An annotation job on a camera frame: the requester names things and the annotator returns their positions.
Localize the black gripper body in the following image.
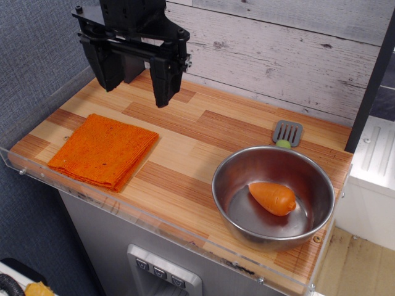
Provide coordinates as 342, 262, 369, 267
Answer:
72, 1, 192, 72

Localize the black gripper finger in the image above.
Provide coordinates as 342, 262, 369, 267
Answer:
80, 36, 124, 92
149, 56, 183, 108

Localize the orange cloth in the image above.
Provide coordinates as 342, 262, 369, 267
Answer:
48, 114, 159, 192

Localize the grey toy spatula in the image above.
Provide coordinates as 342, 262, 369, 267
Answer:
272, 120, 303, 148

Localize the stainless steel bowl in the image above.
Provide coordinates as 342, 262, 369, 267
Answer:
212, 146, 335, 252

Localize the orange toy carrot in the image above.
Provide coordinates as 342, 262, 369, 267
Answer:
248, 182, 296, 216

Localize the clear acrylic table guard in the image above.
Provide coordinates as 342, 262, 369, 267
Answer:
1, 70, 352, 295

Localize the grey cabinet with dispenser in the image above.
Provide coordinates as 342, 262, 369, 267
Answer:
60, 192, 281, 295

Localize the yellow object at corner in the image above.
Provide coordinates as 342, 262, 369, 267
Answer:
25, 282, 55, 296

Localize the black left vertical post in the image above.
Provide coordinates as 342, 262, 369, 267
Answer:
123, 55, 146, 83

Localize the black vertical post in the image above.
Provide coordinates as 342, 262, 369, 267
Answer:
344, 11, 394, 153
123, 55, 146, 83

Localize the black right vertical post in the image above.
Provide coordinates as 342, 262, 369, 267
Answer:
344, 11, 394, 153

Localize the white aluminium side rail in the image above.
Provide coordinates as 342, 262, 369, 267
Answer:
350, 116, 394, 197

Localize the black corrugated cable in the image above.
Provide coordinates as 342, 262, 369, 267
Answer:
0, 273, 25, 296

